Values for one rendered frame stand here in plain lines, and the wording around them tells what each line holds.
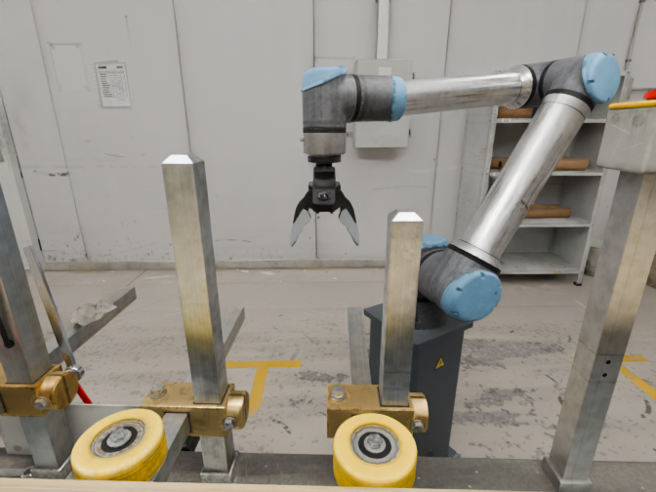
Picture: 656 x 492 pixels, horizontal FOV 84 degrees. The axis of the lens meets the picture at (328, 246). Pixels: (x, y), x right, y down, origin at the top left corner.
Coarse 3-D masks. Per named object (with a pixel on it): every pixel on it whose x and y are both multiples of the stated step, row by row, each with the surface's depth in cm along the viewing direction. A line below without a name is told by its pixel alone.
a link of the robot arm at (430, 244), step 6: (426, 234) 117; (426, 240) 108; (432, 240) 108; (438, 240) 108; (444, 240) 108; (426, 246) 105; (432, 246) 105; (438, 246) 106; (444, 246) 107; (426, 252) 106; (432, 252) 104; (426, 258) 103; (420, 264) 104; (420, 294) 110
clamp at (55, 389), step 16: (0, 368) 51; (0, 384) 48; (16, 384) 48; (32, 384) 48; (48, 384) 49; (64, 384) 50; (16, 400) 48; (32, 400) 48; (48, 400) 48; (64, 400) 50; (16, 416) 49; (32, 416) 49
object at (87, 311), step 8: (88, 304) 70; (96, 304) 68; (104, 304) 69; (80, 312) 65; (88, 312) 67; (96, 312) 66; (104, 312) 68; (72, 320) 65; (80, 320) 64; (88, 320) 64
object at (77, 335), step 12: (120, 288) 79; (132, 288) 79; (108, 300) 74; (120, 300) 75; (132, 300) 79; (108, 312) 71; (72, 324) 65; (96, 324) 67; (72, 336) 61; (84, 336) 64; (48, 348) 57; (72, 348) 61; (60, 360) 59; (0, 408) 48
